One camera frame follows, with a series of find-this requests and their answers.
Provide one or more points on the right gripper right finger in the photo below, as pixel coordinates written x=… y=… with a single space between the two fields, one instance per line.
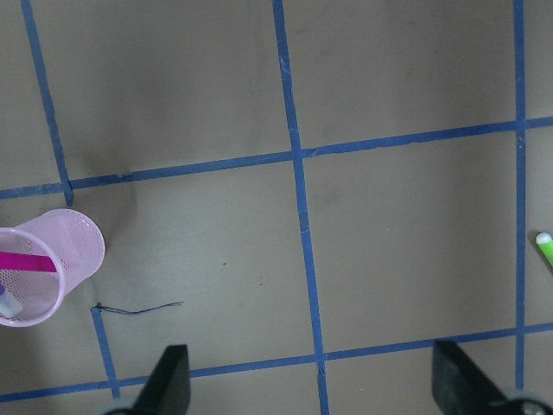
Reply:
x=459 y=386

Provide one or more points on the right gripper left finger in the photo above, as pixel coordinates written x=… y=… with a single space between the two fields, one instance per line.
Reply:
x=168 y=389

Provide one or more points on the purple highlighter pen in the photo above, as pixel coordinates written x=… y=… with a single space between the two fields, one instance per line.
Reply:
x=10 y=306

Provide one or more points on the pink highlighter pen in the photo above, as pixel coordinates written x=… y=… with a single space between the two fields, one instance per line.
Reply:
x=26 y=262

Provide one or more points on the pink mesh cup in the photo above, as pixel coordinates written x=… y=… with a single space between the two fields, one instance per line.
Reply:
x=71 y=240

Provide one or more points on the green highlighter pen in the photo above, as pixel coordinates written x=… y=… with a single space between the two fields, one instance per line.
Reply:
x=544 y=243

